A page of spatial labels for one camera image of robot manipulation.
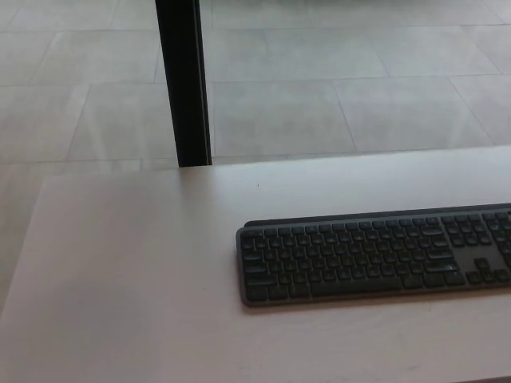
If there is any black wireless keyboard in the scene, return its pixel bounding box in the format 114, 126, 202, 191
235, 203, 511, 308

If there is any black vertical metal post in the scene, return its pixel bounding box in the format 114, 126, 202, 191
155, 0, 213, 168

